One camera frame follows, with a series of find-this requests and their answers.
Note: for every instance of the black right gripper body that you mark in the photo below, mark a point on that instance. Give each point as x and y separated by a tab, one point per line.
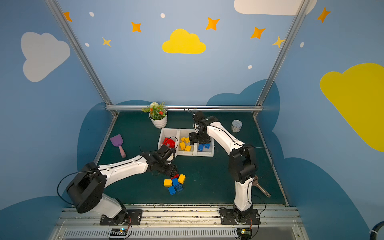
199	137

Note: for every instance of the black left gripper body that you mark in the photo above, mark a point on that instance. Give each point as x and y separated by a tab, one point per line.
167	169

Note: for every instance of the long red lego brick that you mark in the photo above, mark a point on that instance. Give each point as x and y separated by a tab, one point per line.
171	143

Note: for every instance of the yellow lego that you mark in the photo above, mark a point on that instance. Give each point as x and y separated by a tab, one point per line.
182	146

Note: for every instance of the yellow lego brick bottom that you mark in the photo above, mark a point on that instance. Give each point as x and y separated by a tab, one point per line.
168	183

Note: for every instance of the blue lego brick bottom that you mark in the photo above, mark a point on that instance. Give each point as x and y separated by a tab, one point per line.
172	190

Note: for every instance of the blue textured lego brick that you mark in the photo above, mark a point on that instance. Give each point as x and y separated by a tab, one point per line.
179	187

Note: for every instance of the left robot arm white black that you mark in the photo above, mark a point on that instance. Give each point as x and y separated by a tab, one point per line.
86	190

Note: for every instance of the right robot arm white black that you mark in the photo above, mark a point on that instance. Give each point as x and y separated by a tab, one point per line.
242	158

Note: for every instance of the white right bin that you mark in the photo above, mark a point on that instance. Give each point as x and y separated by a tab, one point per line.
206	152

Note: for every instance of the white bin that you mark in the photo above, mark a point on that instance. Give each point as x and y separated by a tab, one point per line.
206	152
185	133
170	134

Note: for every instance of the white middle bin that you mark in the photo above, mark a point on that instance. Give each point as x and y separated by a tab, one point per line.
185	133

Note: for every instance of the white left bin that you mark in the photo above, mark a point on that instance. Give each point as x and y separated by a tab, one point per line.
170	134

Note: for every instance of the silver tin can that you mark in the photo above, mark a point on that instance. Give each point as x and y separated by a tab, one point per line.
236	126

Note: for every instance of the purple toy spatula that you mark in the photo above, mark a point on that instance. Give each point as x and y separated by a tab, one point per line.
117	141

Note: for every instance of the potted plant white pot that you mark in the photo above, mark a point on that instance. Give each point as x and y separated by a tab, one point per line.
157	114

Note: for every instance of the brown slotted spatula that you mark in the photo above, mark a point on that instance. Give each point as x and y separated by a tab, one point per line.
257	184

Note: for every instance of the left circuit board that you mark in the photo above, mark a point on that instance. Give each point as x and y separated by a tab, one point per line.
118	234

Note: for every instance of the circuit board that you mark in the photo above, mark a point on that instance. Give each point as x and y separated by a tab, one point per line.
118	234
244	234

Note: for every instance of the right circuit board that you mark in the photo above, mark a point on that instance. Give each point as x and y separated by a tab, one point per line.
244	234

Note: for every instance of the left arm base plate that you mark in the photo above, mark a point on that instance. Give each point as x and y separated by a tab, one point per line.
132	217

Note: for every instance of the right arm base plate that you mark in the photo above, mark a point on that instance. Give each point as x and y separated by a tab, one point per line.
236	217

